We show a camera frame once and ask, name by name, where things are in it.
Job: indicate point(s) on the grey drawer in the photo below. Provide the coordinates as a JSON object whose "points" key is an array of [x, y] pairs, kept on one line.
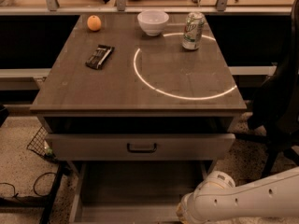
{"points": [[139, 147], [133, 192]]}

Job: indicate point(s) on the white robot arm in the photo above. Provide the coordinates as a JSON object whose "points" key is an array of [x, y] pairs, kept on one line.
{"points": [[217, 198]]}

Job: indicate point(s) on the grey drawer cabinet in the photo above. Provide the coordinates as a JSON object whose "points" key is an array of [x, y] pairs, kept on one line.
{"points": [[148, 85]]}

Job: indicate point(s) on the black snack bar packet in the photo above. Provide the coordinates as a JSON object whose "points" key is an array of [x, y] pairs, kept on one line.
{"points": [[99, 56]]}

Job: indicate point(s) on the white bowl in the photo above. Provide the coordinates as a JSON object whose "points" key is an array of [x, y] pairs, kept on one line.
{"points": [[152, 22]]}

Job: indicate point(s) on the green soda can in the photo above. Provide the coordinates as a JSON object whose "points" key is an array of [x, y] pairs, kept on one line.
{"points": [[193, 30]]}

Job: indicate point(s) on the orange fruit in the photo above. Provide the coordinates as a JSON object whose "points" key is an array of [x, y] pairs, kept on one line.
{"points": [[94, 23]]}

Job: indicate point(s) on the black office chair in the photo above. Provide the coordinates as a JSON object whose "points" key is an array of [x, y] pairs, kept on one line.
{"points": [[275, 105]]}

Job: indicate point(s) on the black stand leg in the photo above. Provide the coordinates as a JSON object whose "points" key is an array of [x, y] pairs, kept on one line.
{"points": [[44, 202]]}

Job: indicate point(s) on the black wire basket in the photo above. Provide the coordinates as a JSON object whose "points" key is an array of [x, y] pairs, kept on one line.
{"points": [[40, 146]]}

